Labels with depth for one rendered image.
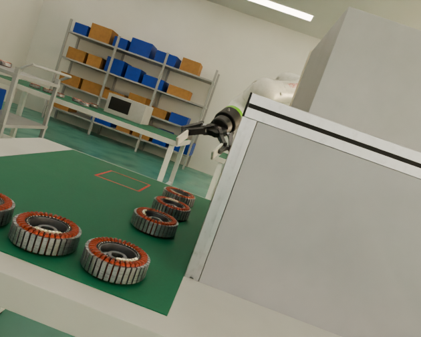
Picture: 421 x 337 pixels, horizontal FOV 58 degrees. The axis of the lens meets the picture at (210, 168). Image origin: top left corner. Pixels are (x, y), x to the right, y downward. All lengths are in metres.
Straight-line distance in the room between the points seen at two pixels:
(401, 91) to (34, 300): 0.69
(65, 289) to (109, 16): 8.19
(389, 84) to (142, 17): 7.83
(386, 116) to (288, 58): 7.29
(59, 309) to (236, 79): 7.47
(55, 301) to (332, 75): 0.58
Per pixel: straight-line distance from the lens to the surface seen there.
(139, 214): 0.90
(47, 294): 0.59
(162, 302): 0.63
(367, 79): 0.76
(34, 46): 9.18
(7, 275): 0.61
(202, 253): 0.74
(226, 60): 7.98
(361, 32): 0.77
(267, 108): 0.69
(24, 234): 0.67
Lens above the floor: 1.04
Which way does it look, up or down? 7 degrees down
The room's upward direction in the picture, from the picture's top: 20 degrees clockwise
